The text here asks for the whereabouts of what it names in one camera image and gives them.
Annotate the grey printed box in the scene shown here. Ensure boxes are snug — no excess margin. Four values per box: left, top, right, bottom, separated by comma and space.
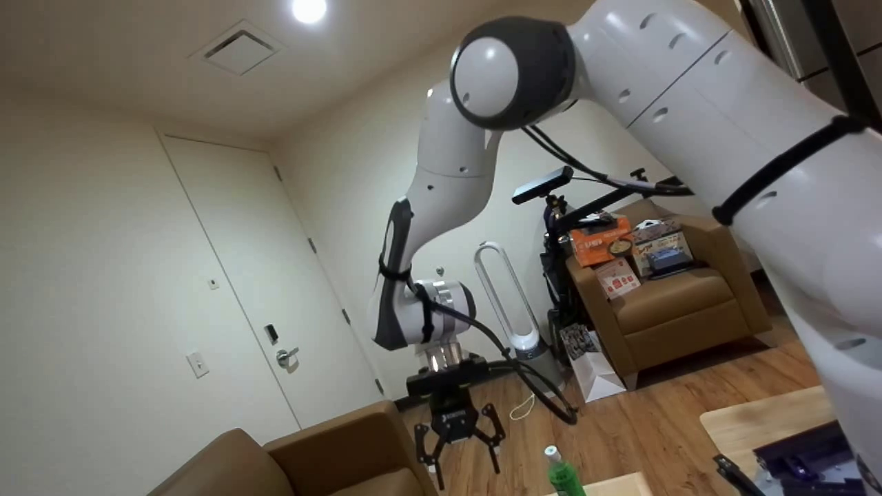
630, 229, 695, 281

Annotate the black purple base board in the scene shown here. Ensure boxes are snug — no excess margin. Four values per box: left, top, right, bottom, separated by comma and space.
750, 418, 871, 496

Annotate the white grey air purifier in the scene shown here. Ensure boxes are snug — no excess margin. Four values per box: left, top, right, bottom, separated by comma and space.
471, 240, 568, 402

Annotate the square ceiling vent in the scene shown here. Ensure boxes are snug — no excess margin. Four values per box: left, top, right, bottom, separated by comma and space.
201, 24, 278, 80

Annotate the white paper bag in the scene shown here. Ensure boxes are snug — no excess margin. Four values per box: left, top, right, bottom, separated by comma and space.
558, 318, 631, 407

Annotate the brown armchair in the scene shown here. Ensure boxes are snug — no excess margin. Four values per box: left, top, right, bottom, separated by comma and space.
564, 203, 777, 390

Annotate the black clamp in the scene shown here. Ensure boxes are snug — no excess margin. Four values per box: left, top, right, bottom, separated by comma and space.
712, 452, 766, 496

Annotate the green plastic bottle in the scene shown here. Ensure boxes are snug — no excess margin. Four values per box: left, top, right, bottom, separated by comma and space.
542, 444, 588, 496

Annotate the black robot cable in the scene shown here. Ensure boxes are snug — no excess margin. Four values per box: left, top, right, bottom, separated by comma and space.
412, 121, 697, 426

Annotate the orange box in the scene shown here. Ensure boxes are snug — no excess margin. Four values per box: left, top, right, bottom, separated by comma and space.
568, 218, 637, 273

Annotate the silver door handle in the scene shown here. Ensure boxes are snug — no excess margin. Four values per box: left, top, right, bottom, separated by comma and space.
273, 345, 303, 375

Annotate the white floor cable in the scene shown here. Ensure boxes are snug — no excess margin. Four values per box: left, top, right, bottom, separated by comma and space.
504, 390, 542, 426

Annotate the black stereo camera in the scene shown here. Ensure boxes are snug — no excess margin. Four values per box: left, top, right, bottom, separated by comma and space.
511, 163, 579, 205

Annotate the red white box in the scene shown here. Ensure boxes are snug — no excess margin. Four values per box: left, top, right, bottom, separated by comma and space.
594, 256, 646, 302

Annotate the brown leather sofa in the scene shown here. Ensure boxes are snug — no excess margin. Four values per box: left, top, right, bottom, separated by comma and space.
147, 400, 441, 496

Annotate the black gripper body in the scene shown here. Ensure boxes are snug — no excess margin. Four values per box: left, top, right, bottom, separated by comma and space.
427, 383, 484, 447

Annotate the round ceiling light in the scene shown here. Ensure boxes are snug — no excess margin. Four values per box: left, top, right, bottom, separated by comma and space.
288, 0, 331, 26

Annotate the white light switch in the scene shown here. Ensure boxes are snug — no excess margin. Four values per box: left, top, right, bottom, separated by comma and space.
186, 350, 214, 383

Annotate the white door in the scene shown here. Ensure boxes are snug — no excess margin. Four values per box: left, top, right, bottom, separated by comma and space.
157, 132, 389, 431

